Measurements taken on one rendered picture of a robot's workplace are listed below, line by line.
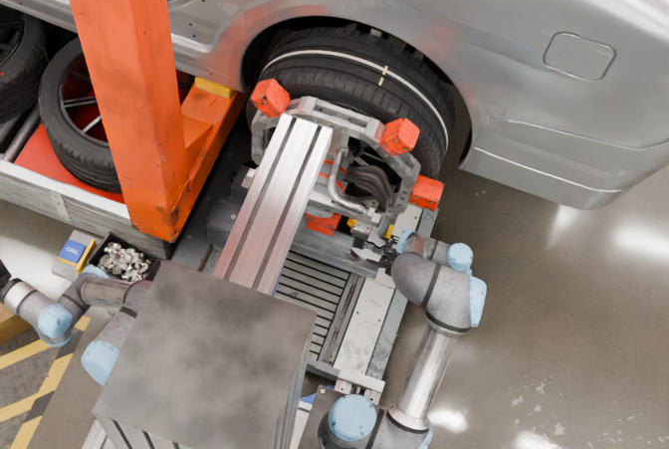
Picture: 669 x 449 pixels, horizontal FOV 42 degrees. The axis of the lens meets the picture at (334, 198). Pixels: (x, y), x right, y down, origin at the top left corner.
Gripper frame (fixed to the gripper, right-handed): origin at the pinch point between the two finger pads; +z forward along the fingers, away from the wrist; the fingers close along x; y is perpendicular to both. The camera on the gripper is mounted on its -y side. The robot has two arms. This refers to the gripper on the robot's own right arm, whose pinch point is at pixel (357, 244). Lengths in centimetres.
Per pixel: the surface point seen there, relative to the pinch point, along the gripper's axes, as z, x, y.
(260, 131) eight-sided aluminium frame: 40.8, -20.3, 10.0
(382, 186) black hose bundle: -1.6, -11.3, 19.2
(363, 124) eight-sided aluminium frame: 9.8, -25.0, 26.2
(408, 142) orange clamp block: -4.6, -21.4, 30.8
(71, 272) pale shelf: 90, 29, -38
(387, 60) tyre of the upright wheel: 10, -44, 34
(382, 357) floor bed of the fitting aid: -21, 6, -75
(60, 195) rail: 110, 2, -45
